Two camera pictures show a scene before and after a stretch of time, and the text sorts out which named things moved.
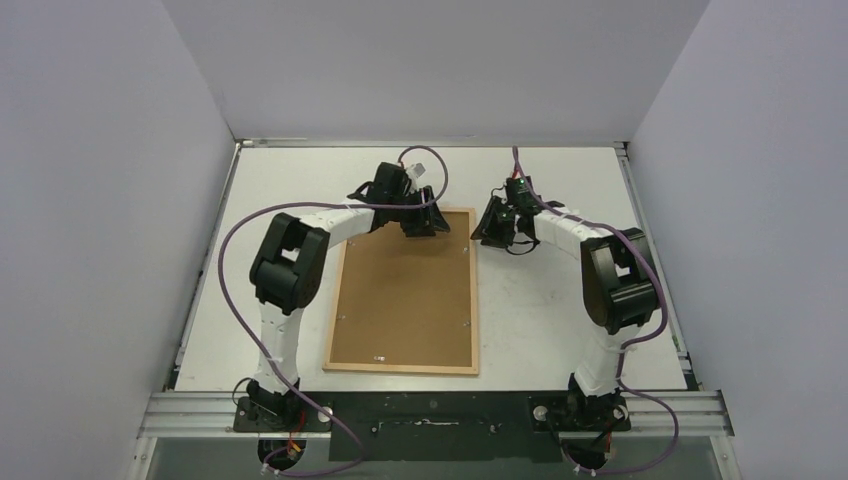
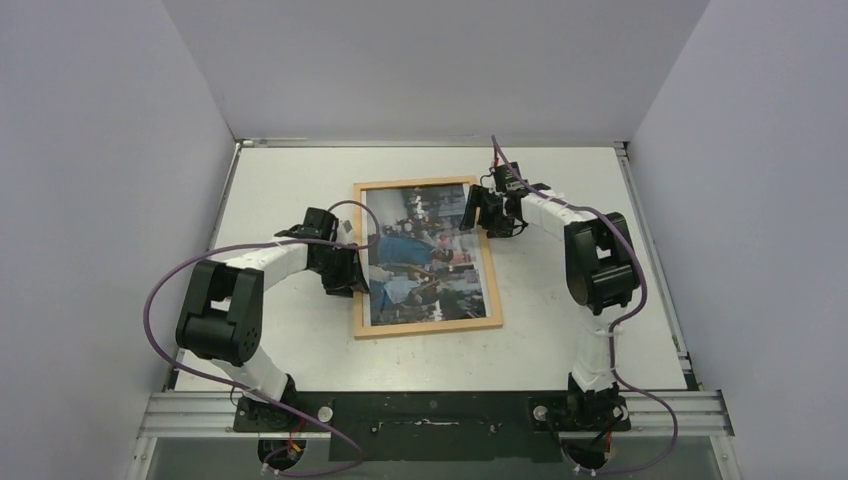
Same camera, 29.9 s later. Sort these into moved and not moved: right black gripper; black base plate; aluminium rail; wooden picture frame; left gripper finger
Moved: left gripper finger; right black gripper; wooden picture frame
Not moved: black base plate; aluminium rail
